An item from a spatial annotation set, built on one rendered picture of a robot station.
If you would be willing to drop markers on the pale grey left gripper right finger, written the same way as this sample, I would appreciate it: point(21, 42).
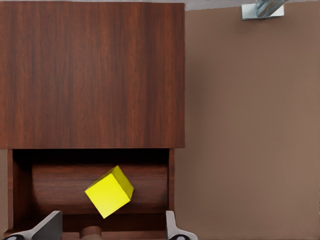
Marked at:
point(172, 228)

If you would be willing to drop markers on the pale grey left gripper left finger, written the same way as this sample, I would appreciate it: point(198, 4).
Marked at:
point(49, 225)

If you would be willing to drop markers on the dark wooden drawer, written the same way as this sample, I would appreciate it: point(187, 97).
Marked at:
point(60, 185)

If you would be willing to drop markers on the yellow cube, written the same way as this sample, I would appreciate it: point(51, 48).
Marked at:
point(109, 192)

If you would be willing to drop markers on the dark wooden cabinet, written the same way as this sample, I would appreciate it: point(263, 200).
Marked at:
point(92, 75)

